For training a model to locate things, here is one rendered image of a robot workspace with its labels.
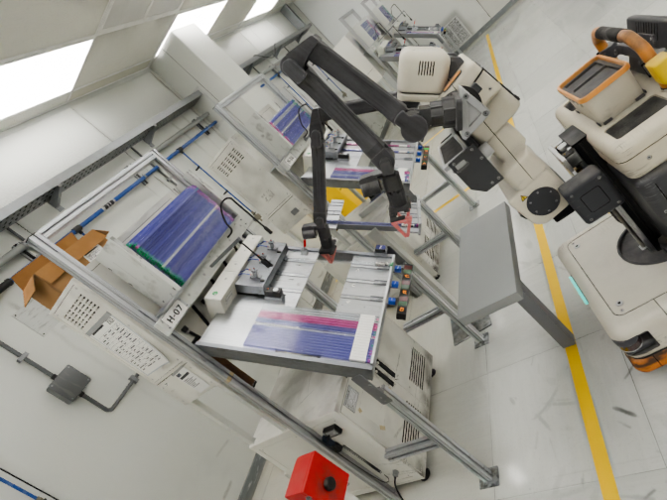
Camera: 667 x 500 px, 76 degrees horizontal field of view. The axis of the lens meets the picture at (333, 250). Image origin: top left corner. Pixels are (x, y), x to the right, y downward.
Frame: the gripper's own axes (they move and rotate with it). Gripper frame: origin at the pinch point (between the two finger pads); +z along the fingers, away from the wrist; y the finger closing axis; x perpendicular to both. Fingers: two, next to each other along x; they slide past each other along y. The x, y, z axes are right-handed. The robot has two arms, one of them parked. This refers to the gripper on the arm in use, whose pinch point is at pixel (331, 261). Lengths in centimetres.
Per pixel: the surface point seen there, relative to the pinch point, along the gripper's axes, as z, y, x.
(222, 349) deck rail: -3, 59, -30
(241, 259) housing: -11.2, 12.0, -39.3
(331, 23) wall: -19, -751, -176
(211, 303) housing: -9, 40, -42
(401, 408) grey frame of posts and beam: 20, 64, 38
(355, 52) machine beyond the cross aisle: -14, -441, -68
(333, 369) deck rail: 5, 60, 14
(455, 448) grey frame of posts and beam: 44, 63, 56
